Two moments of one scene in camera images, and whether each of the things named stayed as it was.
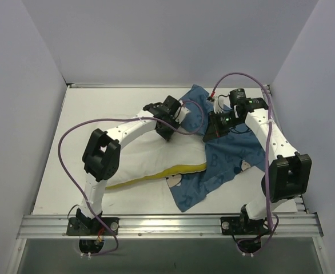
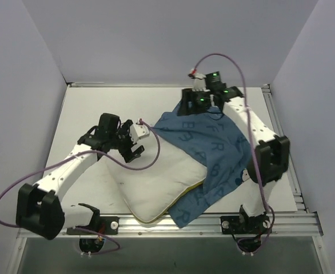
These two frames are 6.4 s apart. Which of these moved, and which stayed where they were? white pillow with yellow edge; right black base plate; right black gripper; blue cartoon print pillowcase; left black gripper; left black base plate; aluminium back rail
Moved: right black gripper; left black gripper; white pillow with yellow edge; blue cartoon print pillowcase
Stayed: aluminium back rail; right black base plate; left black base plate
